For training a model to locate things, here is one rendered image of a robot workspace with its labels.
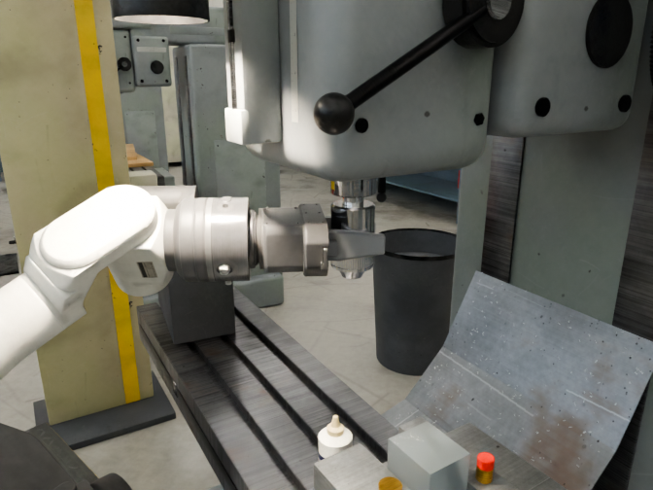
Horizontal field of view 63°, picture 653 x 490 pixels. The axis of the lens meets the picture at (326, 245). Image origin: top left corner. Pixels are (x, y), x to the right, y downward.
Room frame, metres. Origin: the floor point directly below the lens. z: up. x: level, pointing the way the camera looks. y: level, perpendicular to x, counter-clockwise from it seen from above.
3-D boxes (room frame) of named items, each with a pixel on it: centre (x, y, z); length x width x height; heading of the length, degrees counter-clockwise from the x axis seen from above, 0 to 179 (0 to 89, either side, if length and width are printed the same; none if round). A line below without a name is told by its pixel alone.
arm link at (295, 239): (0.55, 0.06, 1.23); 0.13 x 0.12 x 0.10; 6
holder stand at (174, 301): (1.03, 0.28, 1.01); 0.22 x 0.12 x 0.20; 24
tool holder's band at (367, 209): (0.55, -0.03, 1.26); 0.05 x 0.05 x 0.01
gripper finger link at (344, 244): (0.52, -0.03, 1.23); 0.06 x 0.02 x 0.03; 96
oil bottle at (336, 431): (0.53, -0.01, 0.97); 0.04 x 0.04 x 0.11
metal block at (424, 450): (0.44, -0.10, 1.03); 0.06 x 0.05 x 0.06; 33
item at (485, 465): (0.43, -0.15, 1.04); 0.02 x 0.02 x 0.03
